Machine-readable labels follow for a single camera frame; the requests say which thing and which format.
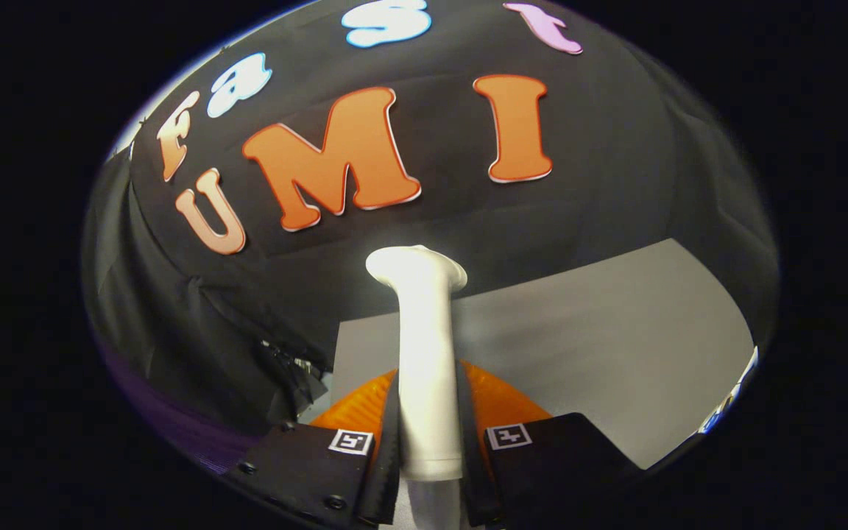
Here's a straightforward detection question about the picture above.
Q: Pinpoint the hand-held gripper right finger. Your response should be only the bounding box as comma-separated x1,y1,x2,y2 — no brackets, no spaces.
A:
456,359,642,529

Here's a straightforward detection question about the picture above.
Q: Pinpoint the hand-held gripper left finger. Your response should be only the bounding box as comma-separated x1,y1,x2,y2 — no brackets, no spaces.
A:
222,368,403,530

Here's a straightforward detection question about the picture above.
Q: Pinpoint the white garment steamer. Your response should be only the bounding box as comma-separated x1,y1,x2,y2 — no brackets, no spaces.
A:
365,245,469,530

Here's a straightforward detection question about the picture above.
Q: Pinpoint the grey cabinet with drawers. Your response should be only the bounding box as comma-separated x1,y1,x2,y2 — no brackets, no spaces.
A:
299,237,756,472

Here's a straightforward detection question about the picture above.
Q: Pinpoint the purple ribbed jacket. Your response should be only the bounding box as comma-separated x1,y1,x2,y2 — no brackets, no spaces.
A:
100,346,263,476

